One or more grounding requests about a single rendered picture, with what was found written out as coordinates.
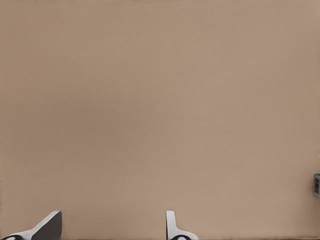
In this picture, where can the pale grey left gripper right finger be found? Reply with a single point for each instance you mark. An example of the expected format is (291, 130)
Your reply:
(171, 225)

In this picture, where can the blue and white box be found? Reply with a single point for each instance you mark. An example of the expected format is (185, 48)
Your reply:
(317, 185)

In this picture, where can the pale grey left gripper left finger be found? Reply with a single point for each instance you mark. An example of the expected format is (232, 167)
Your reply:
(47, 227)

